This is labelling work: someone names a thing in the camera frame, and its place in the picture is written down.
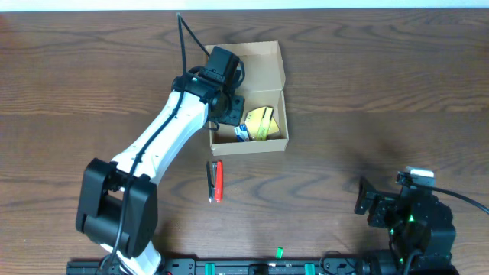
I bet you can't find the yellow sticky note pad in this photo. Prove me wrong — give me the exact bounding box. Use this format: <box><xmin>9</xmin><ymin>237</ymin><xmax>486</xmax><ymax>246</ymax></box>
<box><xmin>244</xmin><ymin>107</ymin><xmax>280</xmax><ymax>140</ymax></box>

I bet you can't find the yellow highlighter pen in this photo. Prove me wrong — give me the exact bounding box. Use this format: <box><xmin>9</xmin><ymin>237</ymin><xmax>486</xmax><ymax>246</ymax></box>
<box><xmin>256</xmin><ymin>107</ymin><xmax>274</xmax><ymax>141</ymax></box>

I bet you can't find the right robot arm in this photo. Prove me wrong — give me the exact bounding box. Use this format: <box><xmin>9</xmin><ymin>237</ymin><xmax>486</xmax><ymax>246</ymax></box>
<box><xmin>355</xmin><ymin>177</ymin><xmax>458</xmax><ymax>275</ymax></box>

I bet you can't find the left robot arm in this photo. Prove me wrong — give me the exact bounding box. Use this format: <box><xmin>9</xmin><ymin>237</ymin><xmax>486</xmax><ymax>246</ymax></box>
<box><xmin>76</xmin><ymin>71</ymin><xmax>245</xmax><ymax>274</ymax></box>

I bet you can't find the open cardboard box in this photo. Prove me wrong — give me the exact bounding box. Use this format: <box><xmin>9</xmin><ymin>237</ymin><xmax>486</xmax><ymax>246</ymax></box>
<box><xmin>209</xmin><ymin>41</ymin><xmax>289</xmax><ymax>156</ymax></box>

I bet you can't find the red black stapler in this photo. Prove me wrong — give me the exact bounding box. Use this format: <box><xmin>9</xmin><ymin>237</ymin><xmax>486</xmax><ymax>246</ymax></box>
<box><xmin>206</xmin><ymin>160</ymin><xmax>224</xmax><ymax>203</ymax></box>

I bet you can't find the small green clip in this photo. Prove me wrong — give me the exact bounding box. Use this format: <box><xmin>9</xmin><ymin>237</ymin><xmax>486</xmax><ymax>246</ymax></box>
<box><xmin>275</xmin><ymin>247</ymin><xmax>283</xmax><ymax>259</ymax></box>

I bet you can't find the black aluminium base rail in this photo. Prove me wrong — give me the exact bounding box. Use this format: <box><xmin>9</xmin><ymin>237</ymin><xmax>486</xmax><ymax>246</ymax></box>
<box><xmin>65</xmin><ymin>256</ymin><xmax>454</xmax><ymax>275</ymax></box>

